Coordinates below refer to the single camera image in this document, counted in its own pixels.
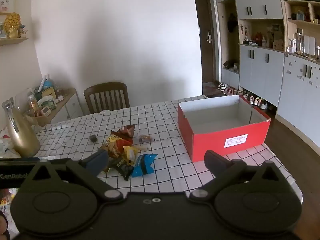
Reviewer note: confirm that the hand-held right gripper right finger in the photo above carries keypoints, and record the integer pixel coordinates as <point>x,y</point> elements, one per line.
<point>216,162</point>

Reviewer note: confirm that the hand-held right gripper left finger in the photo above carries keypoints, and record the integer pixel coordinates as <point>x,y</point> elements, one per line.
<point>100,160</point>

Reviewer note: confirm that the yellow and red chip bag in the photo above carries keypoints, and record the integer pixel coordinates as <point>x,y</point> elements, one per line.
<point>113,146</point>

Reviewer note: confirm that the small dark candy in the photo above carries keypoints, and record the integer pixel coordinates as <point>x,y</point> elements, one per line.
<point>93,138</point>

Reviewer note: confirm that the red cardboard box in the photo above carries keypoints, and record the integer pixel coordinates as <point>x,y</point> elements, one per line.
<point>225,140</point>

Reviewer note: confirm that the black snack packet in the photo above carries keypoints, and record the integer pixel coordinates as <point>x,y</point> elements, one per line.
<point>122,169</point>

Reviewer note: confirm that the yellow snack packet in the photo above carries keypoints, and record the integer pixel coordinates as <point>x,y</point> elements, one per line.
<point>130,153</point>

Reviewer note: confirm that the brown snack packet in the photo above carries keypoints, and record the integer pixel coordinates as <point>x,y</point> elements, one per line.
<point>127,131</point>

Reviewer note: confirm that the blue snack packet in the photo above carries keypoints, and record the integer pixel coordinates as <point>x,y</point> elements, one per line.
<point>145,165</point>

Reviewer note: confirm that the beige snack stick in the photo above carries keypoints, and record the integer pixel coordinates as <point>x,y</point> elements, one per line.
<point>144,149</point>

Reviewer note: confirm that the clear snack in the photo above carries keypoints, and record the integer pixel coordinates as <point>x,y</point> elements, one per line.
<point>145,138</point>

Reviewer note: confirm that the gold kettle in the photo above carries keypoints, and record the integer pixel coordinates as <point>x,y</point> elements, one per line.
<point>21,135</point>

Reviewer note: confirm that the white checked tablecloth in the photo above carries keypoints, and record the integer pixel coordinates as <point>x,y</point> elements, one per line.
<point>170,120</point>

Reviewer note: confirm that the wooden-top side cabinet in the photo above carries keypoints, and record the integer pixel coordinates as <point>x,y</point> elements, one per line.
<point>66,107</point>

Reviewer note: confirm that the wooden chair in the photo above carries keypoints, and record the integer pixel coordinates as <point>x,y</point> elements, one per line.
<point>107,96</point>

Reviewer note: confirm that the small white timer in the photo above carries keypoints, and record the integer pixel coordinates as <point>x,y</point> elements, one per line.
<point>46,111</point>

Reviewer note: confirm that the doormat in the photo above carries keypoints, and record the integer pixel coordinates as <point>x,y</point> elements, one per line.
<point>211,91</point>

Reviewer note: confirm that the row of shoes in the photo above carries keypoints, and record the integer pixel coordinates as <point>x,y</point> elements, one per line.
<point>240,93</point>

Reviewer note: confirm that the green tissue pack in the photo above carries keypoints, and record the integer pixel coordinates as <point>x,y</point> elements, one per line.
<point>47,102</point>

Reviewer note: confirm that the white shoe bench cabinet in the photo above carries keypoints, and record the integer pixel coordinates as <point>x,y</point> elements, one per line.
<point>230,77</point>

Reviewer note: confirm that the teal and yellow box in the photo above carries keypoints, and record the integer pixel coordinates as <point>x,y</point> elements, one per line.
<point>48,90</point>

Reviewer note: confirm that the white cabinet with stickers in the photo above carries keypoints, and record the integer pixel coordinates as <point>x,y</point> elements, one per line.
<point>300,100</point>

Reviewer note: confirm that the dark brown door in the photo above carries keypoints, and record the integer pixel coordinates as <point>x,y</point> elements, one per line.
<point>203,55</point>

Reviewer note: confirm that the group of shelf ornaments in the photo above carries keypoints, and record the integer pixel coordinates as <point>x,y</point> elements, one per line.
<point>265,38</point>

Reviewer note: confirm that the dark hanging bag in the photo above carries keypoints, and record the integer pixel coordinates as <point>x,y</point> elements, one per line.
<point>232,23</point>

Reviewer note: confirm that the row of glass jars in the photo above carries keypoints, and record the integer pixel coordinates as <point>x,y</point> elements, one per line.
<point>303,45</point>

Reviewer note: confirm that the golden ornament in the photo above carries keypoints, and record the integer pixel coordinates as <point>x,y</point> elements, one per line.
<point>12,25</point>

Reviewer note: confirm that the wooden wall shelf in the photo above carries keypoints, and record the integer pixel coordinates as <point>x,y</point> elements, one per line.
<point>12,41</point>

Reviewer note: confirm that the framed wall picture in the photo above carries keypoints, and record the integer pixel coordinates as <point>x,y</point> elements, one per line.
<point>6,2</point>

